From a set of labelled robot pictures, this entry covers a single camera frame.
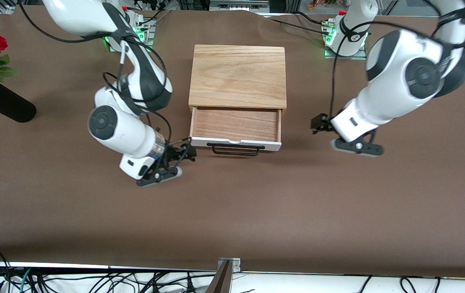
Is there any grey power strip box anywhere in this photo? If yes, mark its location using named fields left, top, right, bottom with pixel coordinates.
left=210, top=0, right=270, bottom=13

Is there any black metal drawer handle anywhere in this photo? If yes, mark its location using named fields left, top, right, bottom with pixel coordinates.
left=206, top=143, right=265, bottom=157

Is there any brown table cover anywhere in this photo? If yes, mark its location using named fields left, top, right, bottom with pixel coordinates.
left=0, top=5, right=465, bottom=279

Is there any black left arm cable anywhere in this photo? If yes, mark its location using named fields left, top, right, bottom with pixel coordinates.
left=329, top=0, right=465, bottom=119

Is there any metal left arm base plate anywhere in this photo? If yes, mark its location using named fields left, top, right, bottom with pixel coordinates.
left=324, top=46, right=367, bottom=61

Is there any aluminium frame profile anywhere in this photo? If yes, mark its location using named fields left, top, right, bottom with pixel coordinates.
left=0, top=0, right=18, bottom=17

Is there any light wooden drawer cabinet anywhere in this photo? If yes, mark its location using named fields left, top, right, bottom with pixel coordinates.
left=188, top=44, right=288, bottom=114

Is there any black cylindrical vase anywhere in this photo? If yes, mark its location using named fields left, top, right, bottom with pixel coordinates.
left=0, top=83, right=37, bottom=123

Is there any black cable on table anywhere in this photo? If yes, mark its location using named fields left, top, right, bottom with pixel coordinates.
left=257, top=11, right=331, bottom=26
left=271, top=18, right=331, bottom=32

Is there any black tangled cable bundle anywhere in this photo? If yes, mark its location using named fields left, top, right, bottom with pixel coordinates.
left=0, top=267, right=217, bottom=293

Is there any teal cable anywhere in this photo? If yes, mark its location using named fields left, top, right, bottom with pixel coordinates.
left=19, top=268, right=32, bottom=293

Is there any aluminium camera mount post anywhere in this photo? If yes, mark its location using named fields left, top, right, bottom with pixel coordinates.
left=206, top=257, right=241, bottom=293

